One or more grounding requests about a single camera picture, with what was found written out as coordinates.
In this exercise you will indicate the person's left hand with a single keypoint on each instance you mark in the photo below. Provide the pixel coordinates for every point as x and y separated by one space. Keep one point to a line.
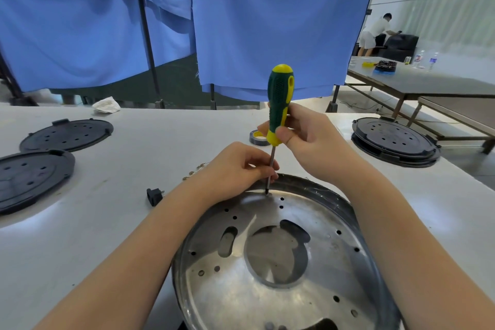
232 171

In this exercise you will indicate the person's right hand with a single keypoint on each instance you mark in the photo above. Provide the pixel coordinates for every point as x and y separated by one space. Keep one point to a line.
321 144

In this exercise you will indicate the person's left thumb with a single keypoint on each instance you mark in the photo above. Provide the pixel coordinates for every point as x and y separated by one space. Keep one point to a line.
265 179

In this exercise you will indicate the person's right thumb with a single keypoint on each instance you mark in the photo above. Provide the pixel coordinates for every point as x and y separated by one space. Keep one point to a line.
290 135

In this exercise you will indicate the green and yellow screwdriver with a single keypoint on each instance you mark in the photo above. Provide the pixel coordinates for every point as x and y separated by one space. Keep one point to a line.
280 94

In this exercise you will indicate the person's right forearm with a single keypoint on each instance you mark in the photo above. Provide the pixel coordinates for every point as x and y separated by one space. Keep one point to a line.
410 248

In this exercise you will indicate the person's left forearm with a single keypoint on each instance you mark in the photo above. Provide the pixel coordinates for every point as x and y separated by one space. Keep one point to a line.
135 260

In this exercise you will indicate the grey tape roll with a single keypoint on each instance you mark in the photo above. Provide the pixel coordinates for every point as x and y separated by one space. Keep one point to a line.
256 138

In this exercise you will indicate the black metal stand pole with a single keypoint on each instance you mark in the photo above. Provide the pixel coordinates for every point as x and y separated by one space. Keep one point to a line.
149 51
333 101
212 97
11 86

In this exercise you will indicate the row of small metal screws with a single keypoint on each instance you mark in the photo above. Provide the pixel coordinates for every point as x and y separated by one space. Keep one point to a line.
191 173

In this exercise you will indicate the black round plastic cover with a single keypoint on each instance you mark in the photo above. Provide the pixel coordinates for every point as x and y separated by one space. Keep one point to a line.
31 179
402 162
392 138
67 134

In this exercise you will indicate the yellow tool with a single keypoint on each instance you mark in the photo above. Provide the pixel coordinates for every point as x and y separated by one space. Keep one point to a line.
368 64

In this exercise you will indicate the small black plug part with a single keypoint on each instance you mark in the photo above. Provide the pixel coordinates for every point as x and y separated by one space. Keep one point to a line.
154 196

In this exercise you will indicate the black tray with blue base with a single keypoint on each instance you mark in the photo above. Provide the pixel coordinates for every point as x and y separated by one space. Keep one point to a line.
385 66

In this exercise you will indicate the blue fabric curtain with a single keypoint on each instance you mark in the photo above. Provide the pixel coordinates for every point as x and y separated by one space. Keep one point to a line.
77 20
278 12

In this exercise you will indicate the long dark-topped table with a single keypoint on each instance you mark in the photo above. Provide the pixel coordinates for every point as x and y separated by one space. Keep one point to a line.
421 82

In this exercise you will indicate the black armchair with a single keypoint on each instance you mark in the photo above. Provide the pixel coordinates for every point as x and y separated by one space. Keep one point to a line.
402 47

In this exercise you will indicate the clear plastic water bottle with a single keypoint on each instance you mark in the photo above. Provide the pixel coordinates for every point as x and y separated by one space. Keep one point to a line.
418 59
433 61

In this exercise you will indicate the low metal-framed bench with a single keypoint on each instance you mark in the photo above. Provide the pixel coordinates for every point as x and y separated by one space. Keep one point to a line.
456 109

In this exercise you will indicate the white crumpled cloth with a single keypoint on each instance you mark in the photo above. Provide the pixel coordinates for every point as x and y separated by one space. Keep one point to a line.
106 105

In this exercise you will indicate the round metal base plate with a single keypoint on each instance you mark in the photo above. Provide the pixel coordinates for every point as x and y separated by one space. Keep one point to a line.
232 287

